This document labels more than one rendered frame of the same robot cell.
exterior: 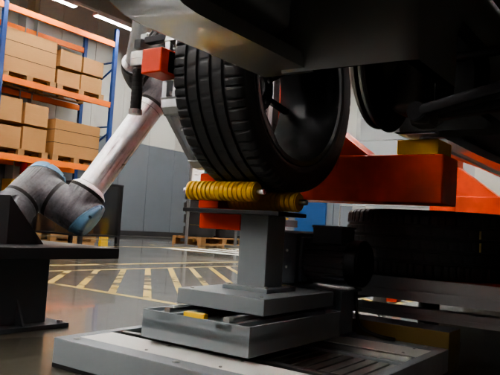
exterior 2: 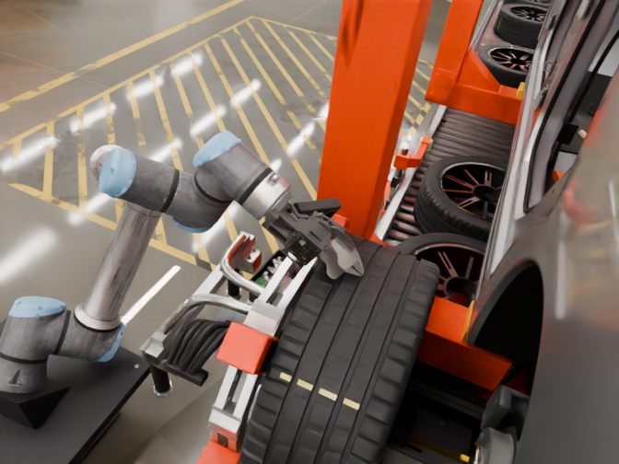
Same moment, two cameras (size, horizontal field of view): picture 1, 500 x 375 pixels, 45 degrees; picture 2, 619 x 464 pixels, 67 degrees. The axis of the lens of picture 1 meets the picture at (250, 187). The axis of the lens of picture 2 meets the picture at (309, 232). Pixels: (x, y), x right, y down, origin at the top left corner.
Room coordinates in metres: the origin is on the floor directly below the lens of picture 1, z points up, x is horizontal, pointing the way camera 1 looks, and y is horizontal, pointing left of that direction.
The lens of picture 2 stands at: (1.31, 0.25, 1.84)
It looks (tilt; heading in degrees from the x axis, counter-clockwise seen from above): 42 degrees down; 344
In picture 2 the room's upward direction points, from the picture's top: 7 degrees clockwise
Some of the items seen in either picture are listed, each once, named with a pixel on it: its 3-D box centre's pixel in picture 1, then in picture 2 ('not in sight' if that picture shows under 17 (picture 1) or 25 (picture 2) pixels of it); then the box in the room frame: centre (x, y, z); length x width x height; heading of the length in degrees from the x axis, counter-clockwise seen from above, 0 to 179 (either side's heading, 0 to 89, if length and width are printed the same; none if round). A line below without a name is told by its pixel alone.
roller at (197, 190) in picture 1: (222, 190); not in sight; (1.79, 0.08, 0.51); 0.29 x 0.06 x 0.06; 55
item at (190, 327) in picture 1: (247, 322); not in sight; (1.81, -0.02, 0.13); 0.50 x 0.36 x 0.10; 145
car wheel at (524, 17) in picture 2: not in sight; (529, 25); (5.80, -3.12, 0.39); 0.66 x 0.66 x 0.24
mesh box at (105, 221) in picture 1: (77, 211); not in sight; (10.21, 2.86, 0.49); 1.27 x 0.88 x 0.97; 54
